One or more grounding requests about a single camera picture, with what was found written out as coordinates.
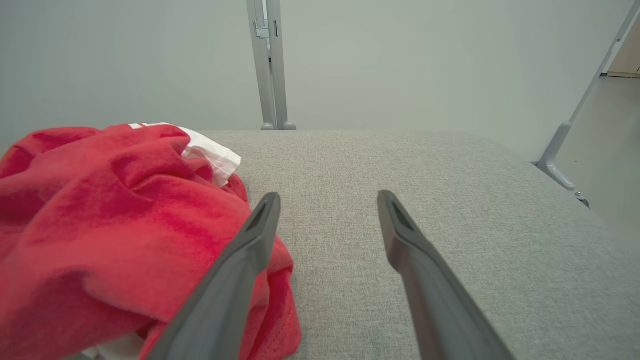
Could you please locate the grey metal frame leg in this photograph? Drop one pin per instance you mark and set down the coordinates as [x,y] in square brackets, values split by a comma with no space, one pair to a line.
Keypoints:
[555,150]

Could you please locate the grey partition post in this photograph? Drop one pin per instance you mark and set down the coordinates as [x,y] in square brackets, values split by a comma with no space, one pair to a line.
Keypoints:
[281,75]
[260,75]

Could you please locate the red jersey with number 23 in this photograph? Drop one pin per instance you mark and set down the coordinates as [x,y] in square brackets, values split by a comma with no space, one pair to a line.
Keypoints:
[100,225]

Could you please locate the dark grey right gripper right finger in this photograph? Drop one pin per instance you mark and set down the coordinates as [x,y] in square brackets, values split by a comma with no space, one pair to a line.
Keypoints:
[440,310]

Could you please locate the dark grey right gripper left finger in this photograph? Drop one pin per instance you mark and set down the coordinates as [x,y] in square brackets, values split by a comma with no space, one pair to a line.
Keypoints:
[225,310]

